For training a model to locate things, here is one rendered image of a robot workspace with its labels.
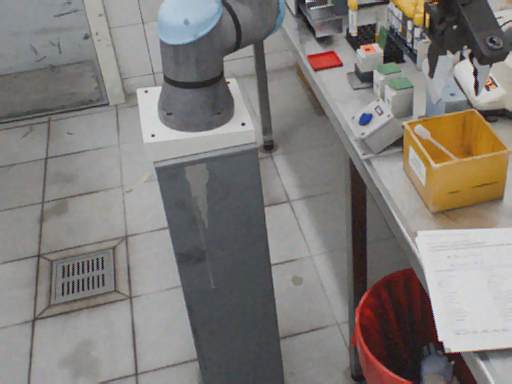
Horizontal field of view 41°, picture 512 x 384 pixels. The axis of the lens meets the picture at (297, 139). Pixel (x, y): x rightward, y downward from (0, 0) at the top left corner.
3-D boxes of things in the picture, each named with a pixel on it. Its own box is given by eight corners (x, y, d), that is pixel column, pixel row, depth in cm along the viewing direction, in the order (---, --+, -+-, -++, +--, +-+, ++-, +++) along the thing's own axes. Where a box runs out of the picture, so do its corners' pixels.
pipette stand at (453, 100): (417, 120, 135) (419, 76, 129) (451, 115, 136) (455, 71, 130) (434, 148, 127) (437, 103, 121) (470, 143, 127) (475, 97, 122)
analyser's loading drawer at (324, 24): (295, 4, 180) (293, -14, 177) (319, 0, 181) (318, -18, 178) (316, 37, 163) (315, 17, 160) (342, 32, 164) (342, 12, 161)
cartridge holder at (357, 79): (346, 78, 150) (346, 63, 148) (385, 71, 152) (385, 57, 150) (353, 89, 146) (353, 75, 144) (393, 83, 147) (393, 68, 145)
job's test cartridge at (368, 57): (356, 72, 149) (356, 46, 146) (377, 69, 150) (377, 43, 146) (362, 81, 146) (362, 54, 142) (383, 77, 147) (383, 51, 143)
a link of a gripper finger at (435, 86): (424, 89, 113) (442, 39, 108) (438, 108, 108) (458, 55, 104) (407, 88, 112) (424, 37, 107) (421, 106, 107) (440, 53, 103)
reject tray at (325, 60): (306, 58, 159) (306, 55, 159) (334, 53, 160) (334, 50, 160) (314, 71, 154) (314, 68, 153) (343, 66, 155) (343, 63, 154)
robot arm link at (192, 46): (148, 68, 129) (140, 0, 122) (201, 45, 138) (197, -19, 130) (189, 89, 123) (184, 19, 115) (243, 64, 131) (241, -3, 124)
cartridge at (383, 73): (373, 93, 144) (373, 65, 140) (394, 89, 145) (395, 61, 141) (379, 103, 141) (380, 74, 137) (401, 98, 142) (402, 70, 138)
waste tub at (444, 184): (400, 168, 122) (402, 122, 117) (470, 154, 125) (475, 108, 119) (430, 215, 112) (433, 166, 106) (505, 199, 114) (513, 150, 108)
